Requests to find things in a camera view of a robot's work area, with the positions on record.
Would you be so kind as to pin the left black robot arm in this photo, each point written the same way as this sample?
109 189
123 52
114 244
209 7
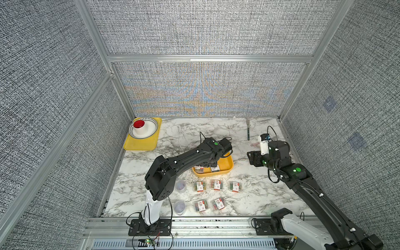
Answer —
161 177

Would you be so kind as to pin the white patterned bowl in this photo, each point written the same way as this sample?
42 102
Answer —
150 128

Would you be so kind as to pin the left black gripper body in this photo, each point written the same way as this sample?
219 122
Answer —
212 164

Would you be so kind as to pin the yellow flat tray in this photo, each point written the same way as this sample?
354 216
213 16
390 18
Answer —
147 144

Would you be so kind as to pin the paper clip box front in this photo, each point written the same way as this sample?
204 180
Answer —
219 204

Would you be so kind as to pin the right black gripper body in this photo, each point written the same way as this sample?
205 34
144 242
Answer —
260 160

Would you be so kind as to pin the paper clip box underneath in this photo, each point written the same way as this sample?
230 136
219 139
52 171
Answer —
199 169

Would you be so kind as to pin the clear paper clip box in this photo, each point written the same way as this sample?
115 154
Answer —
199 186

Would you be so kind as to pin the white cup red inside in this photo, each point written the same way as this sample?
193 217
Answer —
138 125

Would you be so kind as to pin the round clear clip jar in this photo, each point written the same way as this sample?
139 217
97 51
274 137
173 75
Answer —
180 186

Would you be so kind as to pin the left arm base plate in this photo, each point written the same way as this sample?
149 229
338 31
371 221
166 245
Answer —
140 228

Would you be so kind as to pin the yellow plastic storage box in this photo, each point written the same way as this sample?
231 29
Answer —
225 165

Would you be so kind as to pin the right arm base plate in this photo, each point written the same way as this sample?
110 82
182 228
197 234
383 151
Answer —
265 226

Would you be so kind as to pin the green handled fork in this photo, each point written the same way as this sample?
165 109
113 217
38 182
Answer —
248 125

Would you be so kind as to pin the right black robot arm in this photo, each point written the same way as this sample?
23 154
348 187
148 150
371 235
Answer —
342 233

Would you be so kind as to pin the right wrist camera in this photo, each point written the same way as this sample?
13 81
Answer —
264 139

